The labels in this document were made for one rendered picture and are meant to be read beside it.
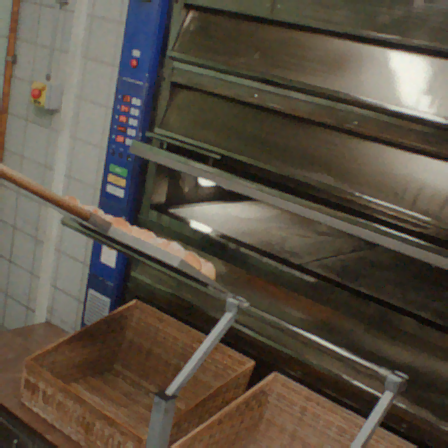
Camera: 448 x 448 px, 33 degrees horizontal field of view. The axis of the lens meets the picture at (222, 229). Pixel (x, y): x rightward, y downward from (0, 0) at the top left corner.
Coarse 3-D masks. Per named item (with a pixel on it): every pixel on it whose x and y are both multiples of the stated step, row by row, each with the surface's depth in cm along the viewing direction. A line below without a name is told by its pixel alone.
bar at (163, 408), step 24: (96, 240) 233; (144, 264) 222; (216, 288) 207; (240, 312) 202; (264, 312) 196; (216, 336) 199; (312, 336) 187; (192, 360) 196; (360, 360) 179; (384, 384) 175; (168, 408) 190; (384, 408) 172; (168, 432) 194; (360, 432) 170
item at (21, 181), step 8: (0, 168) 175; (8, 168) 177; (0, 176) 177; (8, 176) 177; (16, 176) 179; (24, 176) 182; (16, 184) 181; (24, 184) 182; (32, 184) 184; (32, 192) 185; (40, 192) 186; (48, 192) 188; (48, 200) 190; (56, 200) 191; (64, 200) 194; (64, 208) 195; (72, 208) 196; (80, 208) 199; (80, 216) 200; (88, 216) 202
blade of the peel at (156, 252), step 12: (48, 204) 224; (72, 216) 218; (120, 240) 206; (132, 240) 204; (144, 252) 212; (156, 252) 199; (168, 252) 197; (168, 264) 209; (180, 264) 195; (192, 276) 212; (204, 276) 205
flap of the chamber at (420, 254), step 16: (160, 160) 244; (208, 176) 232; (240, 192) 225; (256, 192) 222; (288, 208) 215; (304, 208) 212; (336, 224) 206; (368, 240) 200; (384, 240) 197; (416, 256) 192; (432, 256) 189
